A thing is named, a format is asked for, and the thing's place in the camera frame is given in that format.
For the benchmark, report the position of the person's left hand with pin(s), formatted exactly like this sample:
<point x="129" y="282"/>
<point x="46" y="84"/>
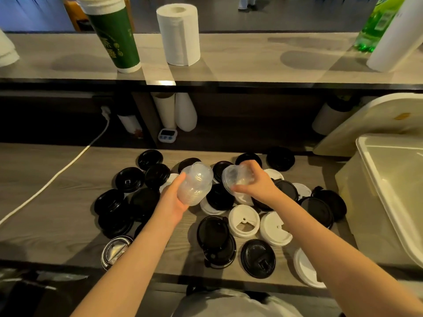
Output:
<point x="170" y="206"/>

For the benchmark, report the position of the person's right hand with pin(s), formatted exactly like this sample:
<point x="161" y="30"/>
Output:
<point x="262" y="189"/>

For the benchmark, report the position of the stack of clear dome lids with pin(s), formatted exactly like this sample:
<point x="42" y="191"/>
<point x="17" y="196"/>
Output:
<point x="196" y="184"/>

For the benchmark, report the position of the pile of black cup lids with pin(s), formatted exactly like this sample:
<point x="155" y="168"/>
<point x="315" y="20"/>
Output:
<point x="216" y="232"/>

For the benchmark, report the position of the white plastic storage bin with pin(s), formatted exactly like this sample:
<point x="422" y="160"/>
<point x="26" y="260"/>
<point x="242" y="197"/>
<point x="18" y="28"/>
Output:
<point x="360" y="201"/>

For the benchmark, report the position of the person's left forearm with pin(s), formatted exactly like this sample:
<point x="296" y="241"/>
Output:
<point x="129" y="270"/>

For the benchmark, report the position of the person's right forearm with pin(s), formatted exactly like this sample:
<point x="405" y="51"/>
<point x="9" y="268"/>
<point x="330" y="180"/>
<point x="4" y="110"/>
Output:
<point x="337" y="260"/>

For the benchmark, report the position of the white paper cup sleeve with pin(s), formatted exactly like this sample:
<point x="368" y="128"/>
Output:
<point x="165" y="110"/>

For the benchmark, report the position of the person's white shirt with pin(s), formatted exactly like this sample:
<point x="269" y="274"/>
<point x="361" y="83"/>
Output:
<point x="231" y="305"/>

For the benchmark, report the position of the white bin lid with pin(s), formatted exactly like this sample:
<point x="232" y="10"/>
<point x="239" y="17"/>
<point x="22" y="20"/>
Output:
<point x="370" y="128"/>

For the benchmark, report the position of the green paper cup stack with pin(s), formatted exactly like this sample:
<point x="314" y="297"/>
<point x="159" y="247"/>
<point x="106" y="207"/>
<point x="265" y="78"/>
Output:
<point x="115" y="36"/>

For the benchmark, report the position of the tall white paper cup stack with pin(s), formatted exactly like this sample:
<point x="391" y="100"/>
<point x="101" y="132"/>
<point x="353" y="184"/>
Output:
<point x="393" y="42"/>

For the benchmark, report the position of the small white digital timer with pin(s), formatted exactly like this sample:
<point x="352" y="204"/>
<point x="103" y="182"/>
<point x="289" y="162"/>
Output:
<point x="167" y="135"/>

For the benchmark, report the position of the white canister with black lid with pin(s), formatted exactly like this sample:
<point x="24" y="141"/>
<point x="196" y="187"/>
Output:
<point x="130" y="123"/>

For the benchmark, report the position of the white paper towel roll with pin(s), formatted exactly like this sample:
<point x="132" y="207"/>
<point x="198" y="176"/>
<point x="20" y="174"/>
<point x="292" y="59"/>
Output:
<point x="180" y="39"/>

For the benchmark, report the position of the green plastic bottle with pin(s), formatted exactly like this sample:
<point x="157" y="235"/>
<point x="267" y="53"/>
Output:
<point x="375" y="26"/>

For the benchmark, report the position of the yellow wooden chair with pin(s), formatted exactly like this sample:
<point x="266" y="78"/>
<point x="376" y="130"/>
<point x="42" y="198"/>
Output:
<point x="71" y="11"/>

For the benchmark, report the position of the white ceramic mug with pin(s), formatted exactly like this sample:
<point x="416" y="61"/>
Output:
<point x="6" y="51"/>

